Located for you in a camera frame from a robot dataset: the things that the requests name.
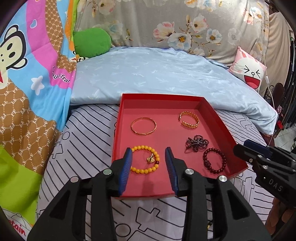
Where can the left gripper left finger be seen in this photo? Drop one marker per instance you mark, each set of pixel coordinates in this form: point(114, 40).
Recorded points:
point(125, 165)

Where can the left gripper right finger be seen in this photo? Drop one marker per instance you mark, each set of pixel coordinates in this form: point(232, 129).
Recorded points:
point(170, 165)

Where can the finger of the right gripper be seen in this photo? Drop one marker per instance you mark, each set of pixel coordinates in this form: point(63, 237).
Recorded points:
point(250, 150)

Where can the person's right hand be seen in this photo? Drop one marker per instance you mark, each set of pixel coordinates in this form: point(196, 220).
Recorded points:
point(278, 212)

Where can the wide gold cuff bangle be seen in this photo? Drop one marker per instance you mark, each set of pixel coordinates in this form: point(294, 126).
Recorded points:
point(189, 119)

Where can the thin gold bangle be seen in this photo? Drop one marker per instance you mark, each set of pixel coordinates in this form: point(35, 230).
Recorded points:
point(143, 126)

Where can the grey striped bed cover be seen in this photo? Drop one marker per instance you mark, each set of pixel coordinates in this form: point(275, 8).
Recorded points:
point(80, 199)

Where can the red shallow tray box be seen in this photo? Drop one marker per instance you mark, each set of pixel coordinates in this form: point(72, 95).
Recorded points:
point(165, 110)

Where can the white pink bunny cushion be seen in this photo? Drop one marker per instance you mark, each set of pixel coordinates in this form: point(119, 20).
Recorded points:
point(248, 69)

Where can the light blue pillow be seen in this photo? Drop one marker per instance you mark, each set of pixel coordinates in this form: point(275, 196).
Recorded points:
point(105, 78)

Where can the grey floral pillow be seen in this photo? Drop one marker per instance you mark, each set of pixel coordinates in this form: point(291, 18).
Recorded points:
point(212, 29)

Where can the green plush cushion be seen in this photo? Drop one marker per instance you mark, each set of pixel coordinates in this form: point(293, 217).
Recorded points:
point(91, 42)

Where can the colourful monkey cartoon blanket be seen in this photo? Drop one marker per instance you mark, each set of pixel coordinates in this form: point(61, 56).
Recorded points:
point(38, 68)

